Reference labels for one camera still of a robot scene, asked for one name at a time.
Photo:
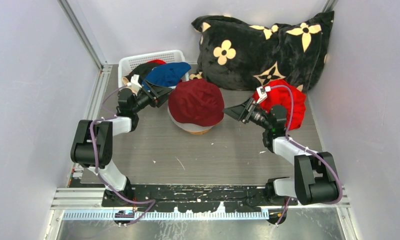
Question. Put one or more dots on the black floral pillow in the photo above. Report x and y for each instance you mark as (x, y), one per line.
(236, 55)

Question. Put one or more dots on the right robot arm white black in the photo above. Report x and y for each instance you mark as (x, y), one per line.
(315, 179)

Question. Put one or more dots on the grey bucket hat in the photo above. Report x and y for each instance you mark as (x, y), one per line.
(186, 127)

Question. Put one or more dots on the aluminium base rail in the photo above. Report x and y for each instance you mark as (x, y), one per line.
(80, 203)

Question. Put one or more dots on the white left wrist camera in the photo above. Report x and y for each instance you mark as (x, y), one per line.
(133, 84)

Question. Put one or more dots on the red cloth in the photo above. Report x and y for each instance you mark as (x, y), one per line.
(281, 96)

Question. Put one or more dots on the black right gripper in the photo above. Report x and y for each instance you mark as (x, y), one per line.
(238, 111)

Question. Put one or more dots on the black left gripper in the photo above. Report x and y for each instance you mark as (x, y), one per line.
(161, 92)

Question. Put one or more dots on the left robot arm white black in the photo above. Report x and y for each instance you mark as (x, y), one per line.
(92, 146)

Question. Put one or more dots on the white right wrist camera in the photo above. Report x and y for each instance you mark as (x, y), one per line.
(262, 93)

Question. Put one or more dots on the dark red bucket hat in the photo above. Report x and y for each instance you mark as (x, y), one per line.
(196, 102)

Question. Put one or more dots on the white plastic basket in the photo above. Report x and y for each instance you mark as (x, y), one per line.
(128, 64)

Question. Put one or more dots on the black hat in basket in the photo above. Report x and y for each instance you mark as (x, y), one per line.
(142, 70)

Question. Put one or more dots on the wooden hat stand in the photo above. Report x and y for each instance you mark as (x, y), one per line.
(199, 132)

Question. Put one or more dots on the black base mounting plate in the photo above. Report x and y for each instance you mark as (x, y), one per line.
(187, 198)

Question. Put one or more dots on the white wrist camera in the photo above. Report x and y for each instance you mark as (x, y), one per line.
(262, 93)
(133, 84)

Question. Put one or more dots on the blue bucket hat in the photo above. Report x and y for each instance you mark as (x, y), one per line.
(167, 75)

